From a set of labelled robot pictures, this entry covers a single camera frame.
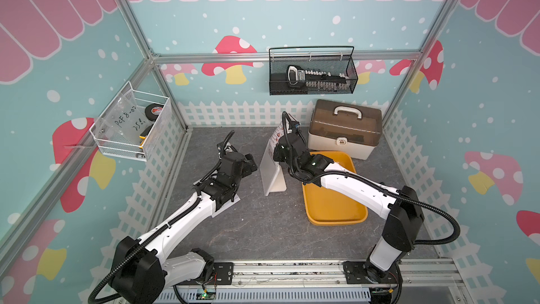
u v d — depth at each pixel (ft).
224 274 2.44
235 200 3.05
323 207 3.10
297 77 2.92
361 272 2.42
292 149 1.88
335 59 3.00
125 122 2.21
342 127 3.07
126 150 2.14
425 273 2.49
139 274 1.28
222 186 1.96
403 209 1.46
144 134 2.12
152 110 2.61
